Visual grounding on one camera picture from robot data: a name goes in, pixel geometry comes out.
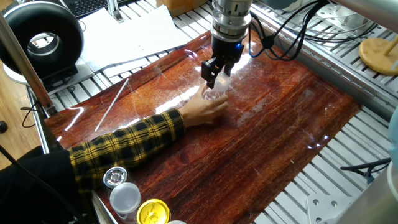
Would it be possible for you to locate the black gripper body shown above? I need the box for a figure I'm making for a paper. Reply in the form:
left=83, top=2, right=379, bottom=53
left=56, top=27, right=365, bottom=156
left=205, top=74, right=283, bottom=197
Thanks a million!
left=210, top=35, right=246, bottom=68

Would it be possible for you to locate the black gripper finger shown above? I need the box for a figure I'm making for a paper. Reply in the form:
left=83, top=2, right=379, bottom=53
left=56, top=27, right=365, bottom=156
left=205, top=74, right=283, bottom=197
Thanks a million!
left=224, top=60, right=237, bottom=77
left=201, top=57, right=223, bottom=90

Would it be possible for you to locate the frosted white jar lid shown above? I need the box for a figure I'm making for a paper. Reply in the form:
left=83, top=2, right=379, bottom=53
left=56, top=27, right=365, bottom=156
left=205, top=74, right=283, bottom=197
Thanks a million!
left=213, top=72, right=233, bottom=93

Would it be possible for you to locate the small clear jar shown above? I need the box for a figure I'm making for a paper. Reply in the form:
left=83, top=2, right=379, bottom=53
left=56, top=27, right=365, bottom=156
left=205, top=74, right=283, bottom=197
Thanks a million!
left=201, top=86, right=227, bottom=101

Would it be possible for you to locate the yellow black plaid-sleeved forearm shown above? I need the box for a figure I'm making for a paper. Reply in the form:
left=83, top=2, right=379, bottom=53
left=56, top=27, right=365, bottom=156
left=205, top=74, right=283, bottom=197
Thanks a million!
left=68, top=108, right=187, bottom=194

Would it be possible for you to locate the jar with silver lid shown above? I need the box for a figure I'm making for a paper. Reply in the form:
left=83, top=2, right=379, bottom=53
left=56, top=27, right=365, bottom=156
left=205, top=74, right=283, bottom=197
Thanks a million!
left=102, top=166, right=129, bottom=195

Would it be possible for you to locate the jar with frosted lid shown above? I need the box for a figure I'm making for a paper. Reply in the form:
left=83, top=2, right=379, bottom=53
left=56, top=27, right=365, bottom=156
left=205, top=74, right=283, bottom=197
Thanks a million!
left=109, top=182, right=142, bottom=222

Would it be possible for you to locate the jar with gold lid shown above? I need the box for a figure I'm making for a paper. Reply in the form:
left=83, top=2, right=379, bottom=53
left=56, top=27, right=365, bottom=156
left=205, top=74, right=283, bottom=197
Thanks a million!
left=136, top=198, right=172, bottom=224

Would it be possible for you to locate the bare person's hand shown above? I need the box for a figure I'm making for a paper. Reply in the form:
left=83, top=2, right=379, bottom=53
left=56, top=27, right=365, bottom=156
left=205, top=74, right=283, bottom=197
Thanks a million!
left=178, top=83, right=229, bottom=128

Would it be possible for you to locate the brown cardboard box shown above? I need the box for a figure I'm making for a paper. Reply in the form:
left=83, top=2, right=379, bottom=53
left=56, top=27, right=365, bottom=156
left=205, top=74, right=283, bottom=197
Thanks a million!
left=155, top=0, right=200, bottom=18

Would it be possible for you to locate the white paper sheet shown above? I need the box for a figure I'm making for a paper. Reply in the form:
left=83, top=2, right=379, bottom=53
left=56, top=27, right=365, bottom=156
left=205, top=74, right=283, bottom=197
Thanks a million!
left=79, top=4, right=193, bottom=74
left=102, top=57, right=156, bottom=78

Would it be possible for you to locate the thin white rod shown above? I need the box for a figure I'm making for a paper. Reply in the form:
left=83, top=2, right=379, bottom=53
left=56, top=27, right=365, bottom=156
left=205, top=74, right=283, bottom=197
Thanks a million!
left=94, top=77, right=130, bottom=133

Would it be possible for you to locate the silver mounting plate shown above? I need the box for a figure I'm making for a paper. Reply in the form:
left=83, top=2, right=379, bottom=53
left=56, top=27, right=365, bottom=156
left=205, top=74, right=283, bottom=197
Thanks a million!
left=315, top=2, right=368, bottom=34

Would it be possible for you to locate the white device base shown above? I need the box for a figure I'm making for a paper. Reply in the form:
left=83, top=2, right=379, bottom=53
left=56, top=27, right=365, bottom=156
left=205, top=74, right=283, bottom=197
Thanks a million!
left=2, top=57, right=96, bottom=96

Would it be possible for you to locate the black keyboard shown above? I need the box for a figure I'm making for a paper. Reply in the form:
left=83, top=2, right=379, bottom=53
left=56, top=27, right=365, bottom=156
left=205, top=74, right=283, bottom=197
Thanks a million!
left=60, top=0, right=137, bottom=19

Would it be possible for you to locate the round wooden stand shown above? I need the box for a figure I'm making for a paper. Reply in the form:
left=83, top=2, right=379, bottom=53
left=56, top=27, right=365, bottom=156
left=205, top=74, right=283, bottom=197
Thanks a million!
left=358, top=33, right=398, bottom=76

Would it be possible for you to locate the person's black garment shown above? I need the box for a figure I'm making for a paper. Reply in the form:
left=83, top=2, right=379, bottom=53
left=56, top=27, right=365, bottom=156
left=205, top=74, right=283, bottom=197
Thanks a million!
left=0, top=146, right=85, bottom=224

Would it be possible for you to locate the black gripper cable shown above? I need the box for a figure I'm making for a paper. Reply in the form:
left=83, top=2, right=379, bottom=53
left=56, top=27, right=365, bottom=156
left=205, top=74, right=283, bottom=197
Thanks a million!
left=247, top=0, right=327, bottom=62

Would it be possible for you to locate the silver aluminium frame rail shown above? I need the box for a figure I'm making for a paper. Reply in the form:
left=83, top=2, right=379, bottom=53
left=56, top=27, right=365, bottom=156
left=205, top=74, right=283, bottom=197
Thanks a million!
left=250, top=4, right=398, bottom=121

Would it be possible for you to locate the aluminium bracket post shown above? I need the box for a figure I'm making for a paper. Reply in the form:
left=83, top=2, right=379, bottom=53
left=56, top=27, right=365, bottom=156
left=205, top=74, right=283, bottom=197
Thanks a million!
left=106, top=0, right=126, bottom=24

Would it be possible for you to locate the black cable bundle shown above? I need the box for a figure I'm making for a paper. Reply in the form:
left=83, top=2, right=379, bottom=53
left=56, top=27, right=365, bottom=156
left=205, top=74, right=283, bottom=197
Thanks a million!
left=303, top=21, right=379, bottom=44

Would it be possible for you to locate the black ring-shaped device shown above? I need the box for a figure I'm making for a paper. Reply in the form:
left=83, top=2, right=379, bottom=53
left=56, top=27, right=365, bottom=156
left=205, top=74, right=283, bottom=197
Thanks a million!
left=0, top=1, right=85, bottom=93

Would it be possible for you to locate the black cable with blue plug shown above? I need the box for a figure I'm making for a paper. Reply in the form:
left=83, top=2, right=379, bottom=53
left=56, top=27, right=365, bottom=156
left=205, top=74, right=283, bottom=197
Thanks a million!
left=340, top=157, right=392, bottom=185

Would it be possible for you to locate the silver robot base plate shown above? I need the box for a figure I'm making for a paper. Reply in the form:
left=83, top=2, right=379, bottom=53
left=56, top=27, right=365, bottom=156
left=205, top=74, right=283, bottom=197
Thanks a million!
left=306, top=194, right=355, bottom=224

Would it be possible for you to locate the aluminium frame strut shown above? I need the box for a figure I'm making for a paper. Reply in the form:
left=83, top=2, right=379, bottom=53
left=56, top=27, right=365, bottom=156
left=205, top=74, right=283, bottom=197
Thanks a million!
left=0, top=12, right=59, bottom=116

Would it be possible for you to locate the black floor cable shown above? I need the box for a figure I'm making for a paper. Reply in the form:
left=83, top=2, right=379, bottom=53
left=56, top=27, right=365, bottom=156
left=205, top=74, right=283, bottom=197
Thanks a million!
left=20, top=100, right=41, bottom=128

